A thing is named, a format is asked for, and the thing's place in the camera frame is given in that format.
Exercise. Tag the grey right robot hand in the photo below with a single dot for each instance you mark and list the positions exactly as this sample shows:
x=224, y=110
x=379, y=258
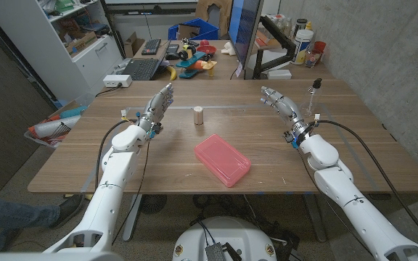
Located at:
x=289, y=108

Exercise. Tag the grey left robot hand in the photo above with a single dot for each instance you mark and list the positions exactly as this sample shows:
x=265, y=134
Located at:
x=156, y=108

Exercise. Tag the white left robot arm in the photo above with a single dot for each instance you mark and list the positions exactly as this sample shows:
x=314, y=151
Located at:
x=111, y=188

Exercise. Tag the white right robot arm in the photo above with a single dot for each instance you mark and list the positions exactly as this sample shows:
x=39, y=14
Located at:
x=354, y=203

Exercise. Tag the clear dispenser bottle black pump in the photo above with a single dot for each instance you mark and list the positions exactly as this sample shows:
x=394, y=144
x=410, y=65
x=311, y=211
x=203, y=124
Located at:
x=313, y=94

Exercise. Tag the pink plastic pencil case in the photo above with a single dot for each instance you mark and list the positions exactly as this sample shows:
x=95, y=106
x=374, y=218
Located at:
x=221, y=159

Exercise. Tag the flat white box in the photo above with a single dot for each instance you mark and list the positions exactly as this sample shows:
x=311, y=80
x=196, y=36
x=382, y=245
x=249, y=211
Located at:
x=279, y=74

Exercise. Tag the yellow banana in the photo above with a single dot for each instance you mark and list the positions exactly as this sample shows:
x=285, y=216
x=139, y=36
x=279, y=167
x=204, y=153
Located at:
x=173, y=73

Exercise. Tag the black laptop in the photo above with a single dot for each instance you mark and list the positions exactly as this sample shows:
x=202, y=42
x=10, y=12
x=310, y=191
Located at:
x=142, y=69

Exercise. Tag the small beige cylinder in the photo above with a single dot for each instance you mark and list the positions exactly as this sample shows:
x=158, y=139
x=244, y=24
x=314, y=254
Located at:
x=198, y=115

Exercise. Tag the white power strip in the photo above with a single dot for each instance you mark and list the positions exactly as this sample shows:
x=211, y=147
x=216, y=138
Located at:
x=116, y=80

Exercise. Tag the black computer mouse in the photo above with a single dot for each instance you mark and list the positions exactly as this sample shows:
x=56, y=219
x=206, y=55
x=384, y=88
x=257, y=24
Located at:
x=172, y=56

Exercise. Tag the clear glass jar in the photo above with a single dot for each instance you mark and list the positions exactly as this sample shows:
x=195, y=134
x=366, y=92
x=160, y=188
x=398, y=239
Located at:
x=312, y=58

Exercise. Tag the colourful toy airplane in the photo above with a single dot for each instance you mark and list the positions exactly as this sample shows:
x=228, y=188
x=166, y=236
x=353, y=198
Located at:
x=194, y=61

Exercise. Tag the black keyboard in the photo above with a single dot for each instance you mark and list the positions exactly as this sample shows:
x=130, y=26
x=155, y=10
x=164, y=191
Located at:
x=151, y=46

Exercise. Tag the white canister blue label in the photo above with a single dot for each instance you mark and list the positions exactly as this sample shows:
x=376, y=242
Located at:
x=301, y=47

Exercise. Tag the brown cardboard box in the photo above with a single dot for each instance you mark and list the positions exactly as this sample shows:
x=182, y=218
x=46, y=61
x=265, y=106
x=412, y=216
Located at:
x=133, y=45

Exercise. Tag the red cup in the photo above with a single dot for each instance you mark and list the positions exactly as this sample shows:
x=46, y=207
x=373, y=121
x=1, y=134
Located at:
x=319, y=47

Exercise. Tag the red bowl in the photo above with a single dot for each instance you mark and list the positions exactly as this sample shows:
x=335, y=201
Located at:
x=206, y=49

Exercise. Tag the jar with black lid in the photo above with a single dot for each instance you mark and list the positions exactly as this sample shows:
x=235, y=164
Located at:
x=299, y=26

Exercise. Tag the white toy figure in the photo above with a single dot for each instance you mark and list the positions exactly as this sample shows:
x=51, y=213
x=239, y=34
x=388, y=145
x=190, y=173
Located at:
x=228, y=49

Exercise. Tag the black computer monitor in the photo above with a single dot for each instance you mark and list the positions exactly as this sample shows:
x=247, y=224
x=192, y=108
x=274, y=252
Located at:
x=243, y=29

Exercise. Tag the blue plastic bin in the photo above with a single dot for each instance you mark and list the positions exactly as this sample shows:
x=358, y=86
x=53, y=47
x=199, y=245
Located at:
x=203, y=29

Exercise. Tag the floor tray with rolls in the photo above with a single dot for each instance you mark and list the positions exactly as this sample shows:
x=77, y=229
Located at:
x=54, y=127

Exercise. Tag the grey table leg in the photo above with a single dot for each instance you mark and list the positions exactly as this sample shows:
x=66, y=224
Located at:
x=131, y=221
x=316, y=221

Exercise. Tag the white shelf cabinet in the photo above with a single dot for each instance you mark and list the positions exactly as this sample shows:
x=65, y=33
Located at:
x=49, y=54

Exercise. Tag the dark shoe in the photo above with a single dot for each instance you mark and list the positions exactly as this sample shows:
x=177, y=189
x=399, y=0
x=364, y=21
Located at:
x=69, y=210

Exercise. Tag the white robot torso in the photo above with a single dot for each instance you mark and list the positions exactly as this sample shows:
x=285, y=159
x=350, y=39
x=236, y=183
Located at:
x=227, y=232

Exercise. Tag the person's leg in jeans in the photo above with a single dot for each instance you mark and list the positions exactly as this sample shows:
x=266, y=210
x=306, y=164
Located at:
x=6, y=215

